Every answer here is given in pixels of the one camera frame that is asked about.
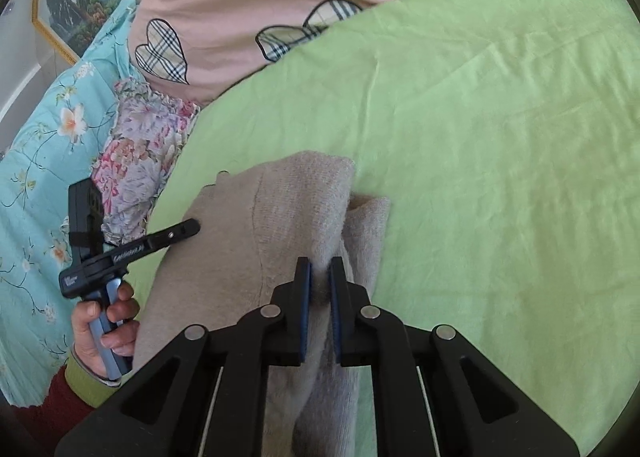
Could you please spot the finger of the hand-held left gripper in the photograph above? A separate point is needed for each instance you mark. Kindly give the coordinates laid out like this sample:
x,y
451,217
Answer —
x,y
172,233

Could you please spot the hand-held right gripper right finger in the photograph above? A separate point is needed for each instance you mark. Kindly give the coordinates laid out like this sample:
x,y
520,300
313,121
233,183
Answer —
x,y
335,317

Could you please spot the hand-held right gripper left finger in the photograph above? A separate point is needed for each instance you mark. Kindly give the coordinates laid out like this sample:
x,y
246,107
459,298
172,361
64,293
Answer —
x,y
302,312

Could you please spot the beige knitted sweater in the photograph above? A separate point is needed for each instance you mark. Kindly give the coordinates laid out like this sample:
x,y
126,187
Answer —
x,y
300,202

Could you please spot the person's left forearm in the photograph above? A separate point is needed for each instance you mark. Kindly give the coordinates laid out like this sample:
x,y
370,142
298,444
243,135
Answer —
x,y
55,402

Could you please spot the person's left hand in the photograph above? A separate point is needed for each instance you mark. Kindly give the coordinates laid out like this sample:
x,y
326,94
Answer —
x,y
125,337

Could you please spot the teal floral blanket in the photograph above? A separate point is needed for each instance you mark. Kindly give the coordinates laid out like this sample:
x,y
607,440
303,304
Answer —
x,y
35,162

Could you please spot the floral ruffled pillow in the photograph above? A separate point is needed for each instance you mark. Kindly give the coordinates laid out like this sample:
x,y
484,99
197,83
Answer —
x,y
145,147

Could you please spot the green bed sheet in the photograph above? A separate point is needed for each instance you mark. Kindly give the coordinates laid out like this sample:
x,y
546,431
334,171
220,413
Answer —
x,y
500,137

